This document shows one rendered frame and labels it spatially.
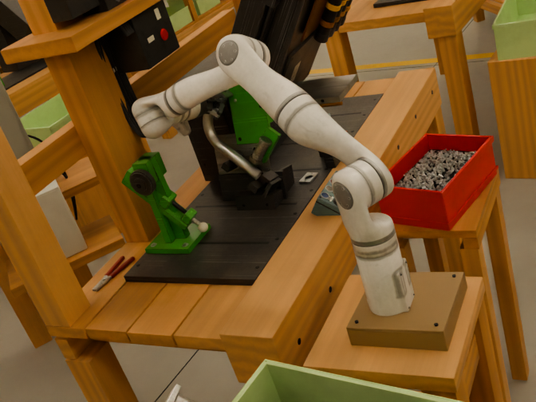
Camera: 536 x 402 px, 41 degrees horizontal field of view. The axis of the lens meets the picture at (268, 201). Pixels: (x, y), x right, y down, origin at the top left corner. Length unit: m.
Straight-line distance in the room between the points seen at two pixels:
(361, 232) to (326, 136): 0.21
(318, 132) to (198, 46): 1.22
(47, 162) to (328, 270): 0.80
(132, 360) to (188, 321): 1.56
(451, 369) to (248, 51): 0.77
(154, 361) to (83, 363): 1.22
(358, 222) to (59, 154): 0.94
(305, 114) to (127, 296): 0.77
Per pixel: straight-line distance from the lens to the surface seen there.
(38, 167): 1.99
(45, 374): 3.51
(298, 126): 1.47
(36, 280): 1.90
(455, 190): 1.94
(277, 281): 1.73
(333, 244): 1.84
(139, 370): 3.22
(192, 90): 1.70
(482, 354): 1.72
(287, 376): 1.40
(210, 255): 1.93
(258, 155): 2.03
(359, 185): 1.37
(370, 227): 1.41
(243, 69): 1.56
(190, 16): 8.03
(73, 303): 1.95
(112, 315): 1.91
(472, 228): 1.93
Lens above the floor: 1.84
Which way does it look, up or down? 26 degrees down
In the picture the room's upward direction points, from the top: 19 degrees counter-clockwise
